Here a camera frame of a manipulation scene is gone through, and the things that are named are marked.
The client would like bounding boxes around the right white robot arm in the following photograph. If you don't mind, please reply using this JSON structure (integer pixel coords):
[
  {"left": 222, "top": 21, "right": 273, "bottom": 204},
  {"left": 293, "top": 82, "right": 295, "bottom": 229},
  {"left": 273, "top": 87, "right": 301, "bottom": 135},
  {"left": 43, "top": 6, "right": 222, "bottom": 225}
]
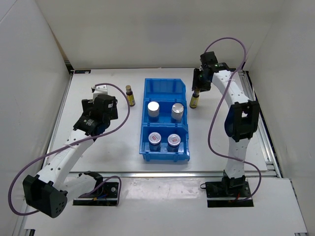
[{"left": 192, "top": 52, "right": 260, "bottom": 197}]

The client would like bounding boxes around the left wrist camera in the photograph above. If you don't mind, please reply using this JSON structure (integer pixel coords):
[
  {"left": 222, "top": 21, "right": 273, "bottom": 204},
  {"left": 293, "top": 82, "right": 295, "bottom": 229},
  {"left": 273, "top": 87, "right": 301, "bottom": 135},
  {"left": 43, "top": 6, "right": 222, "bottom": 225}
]
[{"left": 92, "top": 85, "right": 108, "bottom": 100}]

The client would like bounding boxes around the purple cable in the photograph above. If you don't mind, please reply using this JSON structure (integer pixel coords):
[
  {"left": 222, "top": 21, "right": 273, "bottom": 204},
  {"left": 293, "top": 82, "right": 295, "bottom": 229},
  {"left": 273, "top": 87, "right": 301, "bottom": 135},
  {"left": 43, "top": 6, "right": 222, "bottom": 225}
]
[
  {"left": 204, "top": 36, "right": 262, "bottom": 202},
  {"left": 7, "top": 83, "right": 132, "bottom": 216}
]

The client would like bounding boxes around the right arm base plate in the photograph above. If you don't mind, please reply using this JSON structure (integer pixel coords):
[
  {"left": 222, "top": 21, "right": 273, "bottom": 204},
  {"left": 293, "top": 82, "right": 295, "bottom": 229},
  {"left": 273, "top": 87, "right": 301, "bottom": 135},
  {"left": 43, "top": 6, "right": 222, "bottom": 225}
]
[{"left": 200, "top": 181, "right": 254, "bottom": 208}]

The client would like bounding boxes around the tall silver-capped shaker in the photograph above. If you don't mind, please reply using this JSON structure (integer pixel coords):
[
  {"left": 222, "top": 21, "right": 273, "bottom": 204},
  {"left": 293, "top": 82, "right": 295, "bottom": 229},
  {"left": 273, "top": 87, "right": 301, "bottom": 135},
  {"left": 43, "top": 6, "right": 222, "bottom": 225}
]
[
  {"left": 171, "top": 103, "right": 184, "bottom": 122},
  {"left": 147, "top": 101, "right": 159, "bottom": 122}
]

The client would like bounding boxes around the right aluminium frame rail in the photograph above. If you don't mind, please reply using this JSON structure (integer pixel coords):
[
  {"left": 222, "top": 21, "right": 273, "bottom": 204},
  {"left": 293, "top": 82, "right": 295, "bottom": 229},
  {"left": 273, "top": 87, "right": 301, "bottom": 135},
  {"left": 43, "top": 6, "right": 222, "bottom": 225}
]
[{"left": 239, "top": 71, "right": 282, "bottom": 178}]

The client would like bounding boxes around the blue near storage bin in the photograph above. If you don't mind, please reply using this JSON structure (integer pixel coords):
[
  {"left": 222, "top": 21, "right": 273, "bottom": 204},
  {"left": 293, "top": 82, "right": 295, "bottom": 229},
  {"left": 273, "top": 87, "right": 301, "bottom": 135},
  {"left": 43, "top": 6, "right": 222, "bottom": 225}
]
[{"left": 139, "top": 124, "right": 190, "bottom": 162}]

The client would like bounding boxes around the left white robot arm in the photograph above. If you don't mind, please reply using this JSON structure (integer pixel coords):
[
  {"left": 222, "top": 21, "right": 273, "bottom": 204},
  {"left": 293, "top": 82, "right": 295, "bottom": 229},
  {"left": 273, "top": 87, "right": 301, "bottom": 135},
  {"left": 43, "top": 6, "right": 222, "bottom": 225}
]
[{"left": 23, "top": 94, "right": 118, "bottom": 218}]

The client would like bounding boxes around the small brown sauce bottle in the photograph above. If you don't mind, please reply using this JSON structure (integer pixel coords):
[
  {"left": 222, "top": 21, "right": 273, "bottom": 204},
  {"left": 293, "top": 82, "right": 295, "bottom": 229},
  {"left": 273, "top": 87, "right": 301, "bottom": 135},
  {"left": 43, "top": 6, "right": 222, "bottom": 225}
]
[
  {"left": 189, "top": 88, "right": 200, "bottom": 109},
  {"left": 126, "top": 85, "right": 135, "bottom": 107}
]

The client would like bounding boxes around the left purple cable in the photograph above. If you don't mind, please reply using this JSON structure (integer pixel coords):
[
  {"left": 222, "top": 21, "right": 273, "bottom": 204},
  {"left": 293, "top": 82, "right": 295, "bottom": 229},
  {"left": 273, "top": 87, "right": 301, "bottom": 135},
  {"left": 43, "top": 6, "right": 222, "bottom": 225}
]
[{"left": 7, "top": 83, "right": 132, "bottom": 216}]

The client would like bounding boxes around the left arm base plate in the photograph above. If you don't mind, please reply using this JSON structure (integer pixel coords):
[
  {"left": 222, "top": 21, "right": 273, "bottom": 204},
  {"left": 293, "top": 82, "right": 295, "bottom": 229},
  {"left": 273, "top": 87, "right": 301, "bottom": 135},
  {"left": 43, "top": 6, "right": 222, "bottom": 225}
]
[{"left": 72, "top": 176, "right": 122, "bottom": 207}]

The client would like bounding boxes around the short spice jar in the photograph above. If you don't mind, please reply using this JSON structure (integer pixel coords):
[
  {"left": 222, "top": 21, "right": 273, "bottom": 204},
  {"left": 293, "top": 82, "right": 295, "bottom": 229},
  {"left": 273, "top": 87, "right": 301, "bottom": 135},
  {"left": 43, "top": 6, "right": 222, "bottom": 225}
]
[
  {"left": 167, "top": 133, "right": 181, "bottom": 152},
  {"left": 148, "top": 132, "right": 161, "bottom": 152}
]

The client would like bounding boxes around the aluminium frame rail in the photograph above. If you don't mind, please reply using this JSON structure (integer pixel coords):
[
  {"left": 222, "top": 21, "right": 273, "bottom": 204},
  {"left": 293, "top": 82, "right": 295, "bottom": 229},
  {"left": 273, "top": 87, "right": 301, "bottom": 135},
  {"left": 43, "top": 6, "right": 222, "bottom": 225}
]
[
  {"left": 68, "top": 171, "right": 232, "bottom": 178},
  {"left": 239, "top": 71, "right": 282, "bottom": 178},
  {"left": 12, "top": 72, "right": 73, "bottom": 236}
]

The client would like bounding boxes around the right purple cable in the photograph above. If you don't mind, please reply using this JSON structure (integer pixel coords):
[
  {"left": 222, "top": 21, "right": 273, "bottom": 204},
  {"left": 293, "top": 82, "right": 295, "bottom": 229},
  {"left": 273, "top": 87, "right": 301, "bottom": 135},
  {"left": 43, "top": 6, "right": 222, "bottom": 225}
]
[{"left": 204, "top": 36, "right": 262, "bottom": 202}]

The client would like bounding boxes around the front aluminium frame rail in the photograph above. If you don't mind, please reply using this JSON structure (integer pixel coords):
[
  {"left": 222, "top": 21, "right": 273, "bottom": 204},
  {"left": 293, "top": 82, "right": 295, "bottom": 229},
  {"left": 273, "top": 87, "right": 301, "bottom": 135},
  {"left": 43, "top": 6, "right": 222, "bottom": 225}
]
[{"left": 68, "top": 171, "right": 232, "bottom": 178}]

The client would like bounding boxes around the left aluminium frame rail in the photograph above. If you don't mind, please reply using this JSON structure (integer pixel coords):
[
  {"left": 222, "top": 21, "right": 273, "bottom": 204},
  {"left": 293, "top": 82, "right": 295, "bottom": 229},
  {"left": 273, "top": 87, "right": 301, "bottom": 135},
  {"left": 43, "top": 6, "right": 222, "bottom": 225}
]
[{"left": 12, "top": 72, "right": 73, "bottom": 236}]

